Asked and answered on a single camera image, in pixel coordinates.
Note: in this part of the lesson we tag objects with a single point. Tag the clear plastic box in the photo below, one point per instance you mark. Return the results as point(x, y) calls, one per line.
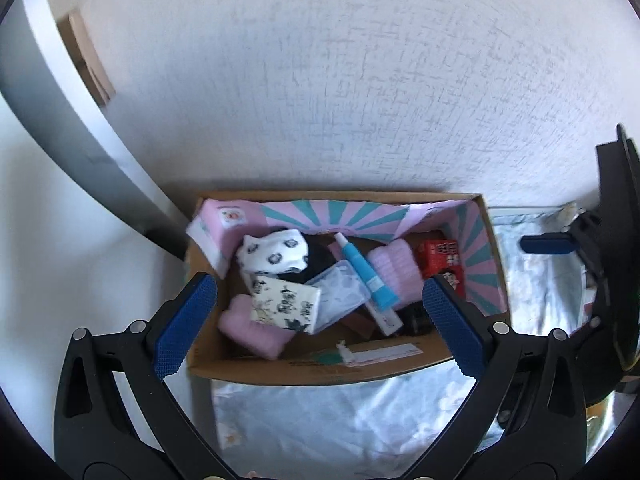
point(337, 292)

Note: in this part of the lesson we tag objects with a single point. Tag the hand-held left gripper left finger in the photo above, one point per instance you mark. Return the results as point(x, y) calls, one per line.
point(185, 330)

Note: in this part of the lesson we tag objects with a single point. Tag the floral printed packet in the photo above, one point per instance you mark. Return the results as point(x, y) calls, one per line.
point(282, 305)

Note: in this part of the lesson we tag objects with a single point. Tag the white panda print sock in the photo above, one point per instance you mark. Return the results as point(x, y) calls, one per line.
point(272, 255)

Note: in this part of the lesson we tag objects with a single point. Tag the black scrunchie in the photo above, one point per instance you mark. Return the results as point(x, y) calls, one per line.
point(320, 260)

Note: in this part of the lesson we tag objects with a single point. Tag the pink ribbed wristbands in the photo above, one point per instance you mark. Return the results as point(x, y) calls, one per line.
point(397, 267)

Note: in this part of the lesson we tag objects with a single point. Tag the blue tube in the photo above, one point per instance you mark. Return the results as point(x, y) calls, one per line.
point(367, 275)

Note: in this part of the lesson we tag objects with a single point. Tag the pink printed cardboard box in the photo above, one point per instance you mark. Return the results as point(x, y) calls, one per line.
point(300, 367)

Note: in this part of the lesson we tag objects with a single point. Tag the blue floral cloth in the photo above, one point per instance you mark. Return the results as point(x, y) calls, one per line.
point(350, 420)

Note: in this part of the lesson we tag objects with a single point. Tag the white lip balm stick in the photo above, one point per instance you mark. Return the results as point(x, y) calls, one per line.
point(387, 321)

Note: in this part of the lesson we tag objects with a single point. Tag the brown cardboard piece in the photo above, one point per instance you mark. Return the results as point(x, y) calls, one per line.
point(87, 60)

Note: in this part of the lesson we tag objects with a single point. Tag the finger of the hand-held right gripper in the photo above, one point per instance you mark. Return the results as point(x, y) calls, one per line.
point(547, 245)

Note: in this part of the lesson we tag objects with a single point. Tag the pink fluffy scrunchie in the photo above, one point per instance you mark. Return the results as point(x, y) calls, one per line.
point(247, 332)

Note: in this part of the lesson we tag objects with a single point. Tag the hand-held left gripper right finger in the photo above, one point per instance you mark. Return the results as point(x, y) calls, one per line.
point(452, 330)

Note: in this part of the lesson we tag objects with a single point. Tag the grey door frame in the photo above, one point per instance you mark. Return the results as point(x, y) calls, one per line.
point(75, 125)

